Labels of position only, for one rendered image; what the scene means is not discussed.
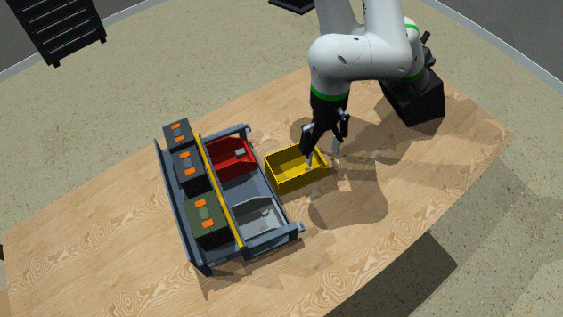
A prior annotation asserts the yellow bin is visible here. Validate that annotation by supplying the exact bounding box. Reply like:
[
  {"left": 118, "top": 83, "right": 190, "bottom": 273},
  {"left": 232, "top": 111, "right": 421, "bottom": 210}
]
[{"left": 264, "top": 143, "right": 331, "bottom": 197}]

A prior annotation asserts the yellow flat bar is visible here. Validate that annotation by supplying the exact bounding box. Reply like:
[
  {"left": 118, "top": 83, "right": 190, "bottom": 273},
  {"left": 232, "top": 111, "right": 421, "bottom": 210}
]
[{"left": 195, "top": 134, "right": 244, "bottom": 249}]

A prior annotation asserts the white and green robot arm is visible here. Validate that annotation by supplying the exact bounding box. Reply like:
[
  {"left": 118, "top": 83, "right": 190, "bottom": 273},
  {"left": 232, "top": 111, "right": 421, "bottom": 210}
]
[{"left": 308, "top": 0, "right": 436, "bottom": 117}]

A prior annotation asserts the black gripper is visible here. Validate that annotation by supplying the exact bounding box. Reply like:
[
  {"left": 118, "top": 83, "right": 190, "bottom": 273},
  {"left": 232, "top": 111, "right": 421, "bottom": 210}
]
[{"left": 298, "top": 110, "right": 350, "bottom": 167}]

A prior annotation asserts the red open bin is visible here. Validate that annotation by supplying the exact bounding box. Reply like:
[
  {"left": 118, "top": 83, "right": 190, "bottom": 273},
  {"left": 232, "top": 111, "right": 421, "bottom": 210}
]
[{"left": 205, "top": 136, "right": 257, "bottom": 184}]

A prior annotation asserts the grey bin rack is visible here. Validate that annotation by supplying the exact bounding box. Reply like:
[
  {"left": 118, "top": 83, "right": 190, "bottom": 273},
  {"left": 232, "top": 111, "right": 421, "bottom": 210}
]
[{"left": 153, "top": 123, "right": 306, "bottom": 277}]

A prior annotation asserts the grey open bin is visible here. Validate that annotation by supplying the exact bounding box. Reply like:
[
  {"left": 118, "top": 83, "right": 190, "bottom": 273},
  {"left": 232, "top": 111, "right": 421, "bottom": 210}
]
[{"left": 230, "top": 197, "right": 287, "bottom": 242}]

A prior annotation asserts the olive green case with orange latches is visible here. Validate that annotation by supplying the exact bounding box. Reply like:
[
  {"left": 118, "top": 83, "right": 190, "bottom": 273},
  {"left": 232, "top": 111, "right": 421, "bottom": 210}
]
[{"left": 183, "top": 190, "right": 235, "bottom": 252}]

